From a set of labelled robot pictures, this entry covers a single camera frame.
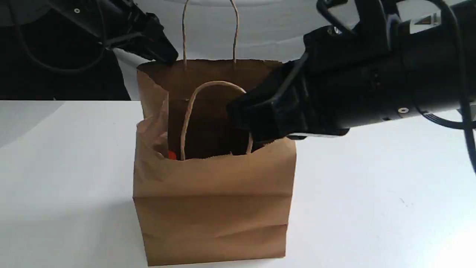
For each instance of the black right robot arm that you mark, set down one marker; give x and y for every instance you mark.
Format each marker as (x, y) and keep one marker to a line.
(429, 52)

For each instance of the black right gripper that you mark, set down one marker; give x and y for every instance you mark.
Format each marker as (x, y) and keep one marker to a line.
(336, 85)

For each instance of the clear tube with orange cap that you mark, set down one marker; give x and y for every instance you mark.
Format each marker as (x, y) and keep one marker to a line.
(172, 155)

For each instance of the brown paper bag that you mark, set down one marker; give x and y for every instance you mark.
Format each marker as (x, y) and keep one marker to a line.
(225, 198)

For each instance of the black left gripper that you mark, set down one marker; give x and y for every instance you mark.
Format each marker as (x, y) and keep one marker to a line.
(121, 24)

